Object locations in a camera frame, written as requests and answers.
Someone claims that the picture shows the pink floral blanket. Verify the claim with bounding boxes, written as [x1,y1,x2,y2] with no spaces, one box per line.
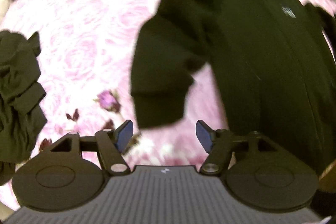
[0,0,336,209]

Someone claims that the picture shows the dark crumpled garment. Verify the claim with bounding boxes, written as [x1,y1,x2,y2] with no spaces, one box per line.
[1,30,47,185]

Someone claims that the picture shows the black zip jacket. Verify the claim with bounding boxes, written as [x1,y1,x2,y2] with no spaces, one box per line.
[131,0,335,174]

